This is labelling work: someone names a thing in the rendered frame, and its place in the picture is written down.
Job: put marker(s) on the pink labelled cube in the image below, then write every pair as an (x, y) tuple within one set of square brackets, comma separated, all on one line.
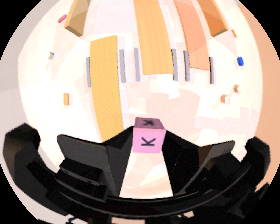
[(148, 135)]

